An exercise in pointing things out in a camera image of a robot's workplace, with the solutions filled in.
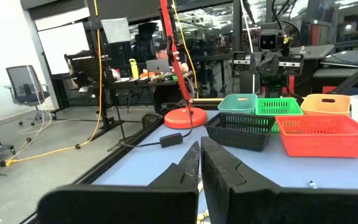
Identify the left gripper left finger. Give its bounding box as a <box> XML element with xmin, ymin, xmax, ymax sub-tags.
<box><xmin>37</xmin><ymin>141</ymin><xmax>201</xmax><ymax>224</ymax></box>

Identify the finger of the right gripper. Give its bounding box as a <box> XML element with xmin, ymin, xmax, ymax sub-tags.
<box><xmin>265</xmin><ymin>52</ymin><xmax>281</xmax><ymax>79</ymax></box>
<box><xmin>249</xmin><ymin>52</ymin><xmax>267</xmax><ymax>79</ymax></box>

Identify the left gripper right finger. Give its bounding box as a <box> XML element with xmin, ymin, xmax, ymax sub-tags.
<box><xmin>200</xmin><ymin>136</ymin><xmax>358</xmax><ymax>224</ymax></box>

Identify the green mesh basket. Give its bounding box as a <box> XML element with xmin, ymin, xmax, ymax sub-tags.
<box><xmin>254</xmin><ymin>97</ymin><xmax>305</xmax><ymax>133</ymax></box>

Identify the teal plastic bin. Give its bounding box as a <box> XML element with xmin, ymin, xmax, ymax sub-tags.
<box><xmin>217</xmin><ymin>93</ymin><xmax>258</xmax><ymax>115</ymax></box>

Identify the orange plastic bin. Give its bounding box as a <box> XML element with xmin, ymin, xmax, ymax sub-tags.
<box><xmin>300</xmin><ymin>93</ymin><xmax>352</xmax><ymax>117</ymax></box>

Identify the grey table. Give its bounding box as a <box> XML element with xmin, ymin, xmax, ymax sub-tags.
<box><xmin>313</xmin><ymin>50</ymin><xmax>358</xmax><ymax>78</ymax></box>

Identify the yellow crayon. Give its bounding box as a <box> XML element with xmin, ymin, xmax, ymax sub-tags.
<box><xmin>196</xmin><ymin>179</ymin><xmax>210</xmax><ymax>224</ymax></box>

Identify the black mesh basket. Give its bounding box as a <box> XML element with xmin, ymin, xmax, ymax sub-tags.
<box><xmin>203</xmin><ymin>112</ymin><xmax>277</xmax><ymax>152</ymax></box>

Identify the red mesh basket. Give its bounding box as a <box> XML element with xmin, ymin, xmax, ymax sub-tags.
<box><xmin>275</xmin><ymin>114</ymin><xmax>358</xmax><ymax>158</ymax></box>

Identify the black light stand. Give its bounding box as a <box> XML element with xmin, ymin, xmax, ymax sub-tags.
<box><xmin>51</xmin><ymin>0</ymin><xmax>142</xmax><ymax>141</ymax></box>

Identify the red desk lamp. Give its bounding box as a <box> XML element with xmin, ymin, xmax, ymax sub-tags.
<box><xmin>158</xmin><ymin>0</ymin><xmax>208</xmax><ymax>130</ymax></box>

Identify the person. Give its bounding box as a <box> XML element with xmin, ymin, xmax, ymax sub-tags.
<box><xmin>150</xmin><ymin>39</ymin><xmax>190</xmax><ymax>75</ymax></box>

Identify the silver laptop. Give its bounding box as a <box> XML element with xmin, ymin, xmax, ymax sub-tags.
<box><xmin>145</xmin><ymin>58</ymin><xmax>171</xmax><ymax>75</ymax></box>

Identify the black desk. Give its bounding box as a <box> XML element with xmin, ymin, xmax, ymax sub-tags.
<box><xmin>50</xmin><ymin>73</ymin><xmax>198</xmax><ymax>113</ymax></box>

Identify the yellow-green bottle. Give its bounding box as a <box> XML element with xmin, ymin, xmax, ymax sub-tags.
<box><xmin>129</xmin><ymin>58</ymin><xmax>140</xmax><ymax>80</ymax></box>

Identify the black mesh chair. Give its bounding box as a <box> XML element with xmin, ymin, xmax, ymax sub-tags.
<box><xmin>63</xmin><ymin>51</ymin><xmax>113</xmax><ymax>91</ymax></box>

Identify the white light panel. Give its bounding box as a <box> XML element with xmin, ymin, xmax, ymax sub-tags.
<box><xmin>100</xmin><ymin>17</ymin><xmax>132</xmax><ymax>44</ymax></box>

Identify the grey office chair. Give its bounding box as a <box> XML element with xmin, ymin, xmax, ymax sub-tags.
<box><xmin>4</xmin><ymin>65</ymin><xmax>52</xmax><ymax>127</ymax></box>

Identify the whiteboard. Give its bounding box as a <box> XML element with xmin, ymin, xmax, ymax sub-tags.
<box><xmin>37</xmin><ymin>21</ymin><xmax>90</xmax><ymax>76</ymax></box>

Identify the white cable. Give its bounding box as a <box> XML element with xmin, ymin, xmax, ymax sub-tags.
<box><xmin>242</xmin><ymin>0</ymin><xmax>257</xmax><ymax>95</ymax></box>

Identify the black aluminium table frame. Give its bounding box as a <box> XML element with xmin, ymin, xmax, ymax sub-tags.
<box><xmin>19</xmin><ymin>116</ymin><xmax>167</xmax><ymax>224</ymax></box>

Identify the black diagonal frame brace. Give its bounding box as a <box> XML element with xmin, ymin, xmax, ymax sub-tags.
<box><xmin>329</xmin><ymin>57</ymin><xmax>358</xmax><ymax>96</ymax></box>

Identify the yellow hanging cable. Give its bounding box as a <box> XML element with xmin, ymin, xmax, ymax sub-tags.
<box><xmin>170</xmin><ymin>0</ymin><xmax>200</xmax><ymax>99</ymax></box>

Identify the black lamp power cable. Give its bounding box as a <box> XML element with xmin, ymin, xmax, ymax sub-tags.
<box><xmin>116</xmin><ymin>107</ymin><xmax>195</xmax><ymax>149</ymax></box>

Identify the yellow floor cable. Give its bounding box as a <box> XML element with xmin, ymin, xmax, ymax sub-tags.
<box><xmin>0</xmin><ymin>0</ymin><xmax>105</xmax><ymax>175</ymax></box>

